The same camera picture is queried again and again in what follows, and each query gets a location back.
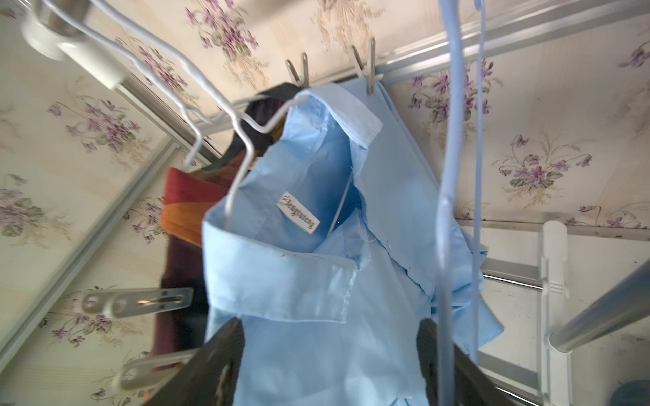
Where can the white clothespin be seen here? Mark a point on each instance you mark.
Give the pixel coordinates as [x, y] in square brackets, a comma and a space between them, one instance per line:
[125, 303]
[151, 372]

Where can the white clothespin on dark shirt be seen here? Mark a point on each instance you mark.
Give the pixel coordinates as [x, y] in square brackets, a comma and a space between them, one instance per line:
[125, 303]

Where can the dark plaid shirt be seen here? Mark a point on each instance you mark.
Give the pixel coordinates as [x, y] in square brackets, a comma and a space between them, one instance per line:
[187, 198]

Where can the light blue wire hanger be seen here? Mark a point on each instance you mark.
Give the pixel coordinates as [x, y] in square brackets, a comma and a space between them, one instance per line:
[446, 201]

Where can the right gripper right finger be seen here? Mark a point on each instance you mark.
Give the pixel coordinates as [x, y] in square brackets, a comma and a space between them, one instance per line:
[472, 387]

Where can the dark teal plastic bin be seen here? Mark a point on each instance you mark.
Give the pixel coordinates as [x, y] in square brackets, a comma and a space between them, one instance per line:
[636, 393]

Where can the white hanger of blue shirt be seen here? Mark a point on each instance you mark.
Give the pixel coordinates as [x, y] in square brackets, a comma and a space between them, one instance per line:
[237, 118]

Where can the light blue shirt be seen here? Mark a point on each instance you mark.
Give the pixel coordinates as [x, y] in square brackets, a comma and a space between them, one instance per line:
[328, 257]

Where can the metal clothes rack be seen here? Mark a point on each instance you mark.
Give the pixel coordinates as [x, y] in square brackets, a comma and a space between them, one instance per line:
[623, 305]

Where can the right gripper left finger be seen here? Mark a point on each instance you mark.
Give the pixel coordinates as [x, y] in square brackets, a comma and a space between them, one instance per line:
[210, 377]

